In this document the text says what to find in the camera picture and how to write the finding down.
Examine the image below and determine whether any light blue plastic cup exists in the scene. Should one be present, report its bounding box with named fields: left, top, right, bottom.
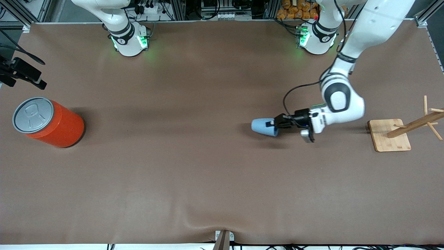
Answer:
left=251, top=118, right=279, bottom=137

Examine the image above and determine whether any orange can with silver lid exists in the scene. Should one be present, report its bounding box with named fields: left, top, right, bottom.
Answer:
left=12, top=97, right=85, bottom=149

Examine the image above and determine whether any brown table cover mat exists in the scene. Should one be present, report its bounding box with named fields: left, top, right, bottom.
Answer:
left=0, top=20, right=444, bottom=245

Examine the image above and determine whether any wooden mug rack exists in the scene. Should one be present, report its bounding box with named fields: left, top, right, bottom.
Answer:
left=368, top=95, right=444, bottom=152

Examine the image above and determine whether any orange snack bag pile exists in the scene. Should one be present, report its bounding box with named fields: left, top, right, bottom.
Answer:
left=276, top=0, right=320, bottom=20

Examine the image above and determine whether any white terminal block row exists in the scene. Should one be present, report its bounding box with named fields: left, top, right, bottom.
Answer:
left=216, top=12, right=253, bottom=20

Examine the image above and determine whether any white power strip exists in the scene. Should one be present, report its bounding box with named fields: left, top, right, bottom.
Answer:
left=134, top=0, right=164, bottom=15

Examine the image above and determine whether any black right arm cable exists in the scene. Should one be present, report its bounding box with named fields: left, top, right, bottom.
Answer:
left=0, top=30, right=46, bottom=66

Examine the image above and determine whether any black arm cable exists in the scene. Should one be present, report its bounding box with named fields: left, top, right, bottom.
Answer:
left=283, top=81, right=325, bottom=120
left=0, top=30, right=46, bottom=66

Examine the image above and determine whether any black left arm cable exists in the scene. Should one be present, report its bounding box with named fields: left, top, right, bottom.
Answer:
left=283, top=81, right=325, bottom=120

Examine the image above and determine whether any aluminium frame rail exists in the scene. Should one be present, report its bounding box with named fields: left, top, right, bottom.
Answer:
left=0, top=0, right=52, bottom=27

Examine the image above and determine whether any aluminium frame post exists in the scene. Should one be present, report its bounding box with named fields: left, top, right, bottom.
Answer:
left=168, top=0, right=187, bottom=21
left=265, top=0, right=281, bottom=19

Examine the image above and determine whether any metal table edge bracket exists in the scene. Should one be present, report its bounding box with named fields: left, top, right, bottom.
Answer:
left=212, top=230, right=235, bottom=250

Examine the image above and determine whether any aluminium table edge rail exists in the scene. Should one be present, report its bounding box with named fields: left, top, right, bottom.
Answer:
left=415, top=16, right=444, bottom=73

